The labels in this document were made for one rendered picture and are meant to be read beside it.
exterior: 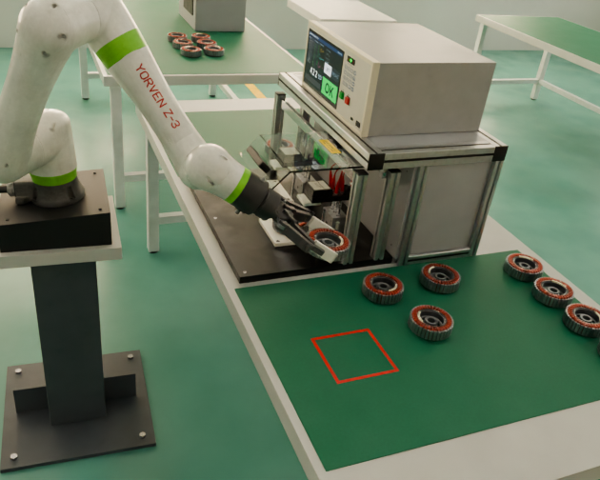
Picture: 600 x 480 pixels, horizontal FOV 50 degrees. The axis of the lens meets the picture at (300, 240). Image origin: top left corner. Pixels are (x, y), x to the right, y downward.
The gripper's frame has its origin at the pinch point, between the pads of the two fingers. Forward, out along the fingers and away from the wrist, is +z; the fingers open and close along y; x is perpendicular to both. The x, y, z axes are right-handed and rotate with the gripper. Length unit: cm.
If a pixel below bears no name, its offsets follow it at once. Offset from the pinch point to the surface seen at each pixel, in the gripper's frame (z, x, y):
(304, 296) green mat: 6.2, -17.6, -1.7
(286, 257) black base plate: 1.0, -18.3, -17.1
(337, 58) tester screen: -16, 30, -45
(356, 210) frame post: 7.6, 5.2, -16.9
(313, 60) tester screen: -18, 23, -60
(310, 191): -0.9, -3.1, -31.8
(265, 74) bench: -6, -24, -195
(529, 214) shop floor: 178, -3, -208
